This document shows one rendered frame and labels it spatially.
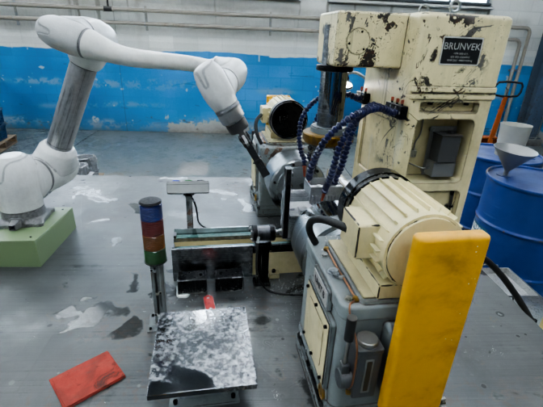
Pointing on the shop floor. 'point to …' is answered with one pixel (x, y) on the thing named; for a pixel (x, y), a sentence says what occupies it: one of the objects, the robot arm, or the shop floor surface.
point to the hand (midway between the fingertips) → (262, 168)
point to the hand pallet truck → (499, 113)
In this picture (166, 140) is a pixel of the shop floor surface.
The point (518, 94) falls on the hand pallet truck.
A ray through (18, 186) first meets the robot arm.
